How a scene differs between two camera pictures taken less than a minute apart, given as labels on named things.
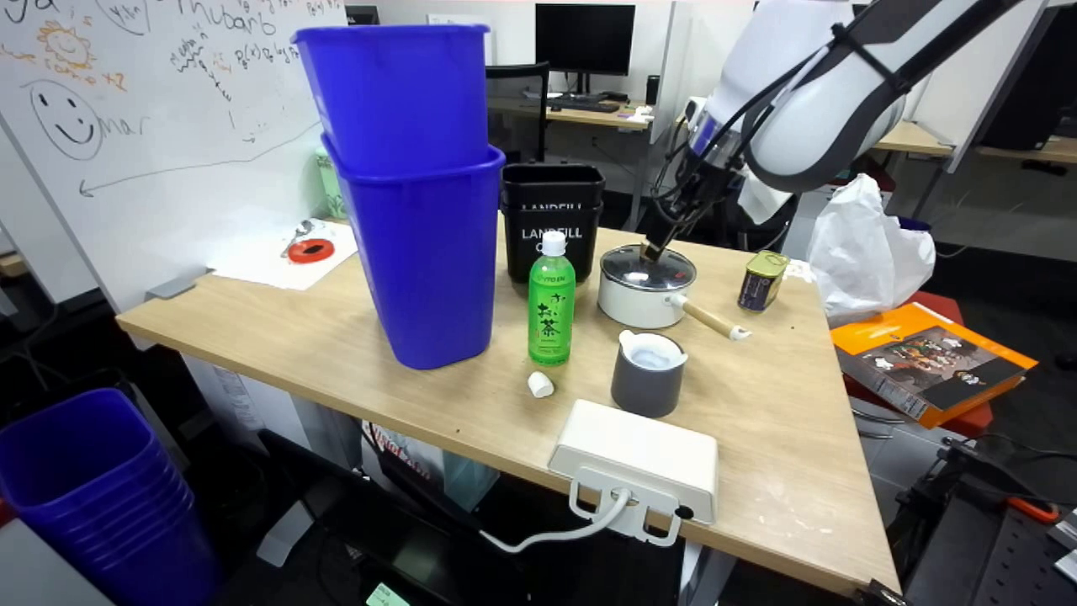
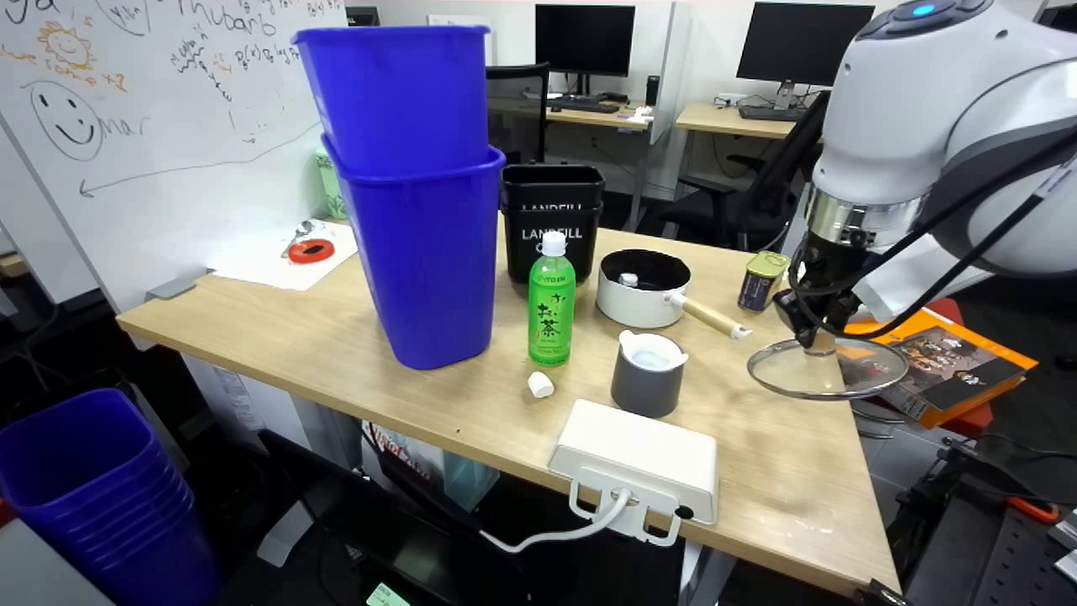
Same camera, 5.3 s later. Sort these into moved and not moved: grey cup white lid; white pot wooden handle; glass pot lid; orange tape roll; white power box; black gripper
Moved: glass pot lid; black gripper
Not moved: orange tape roll; white pot wooden handle; white power box; grey cup white lid
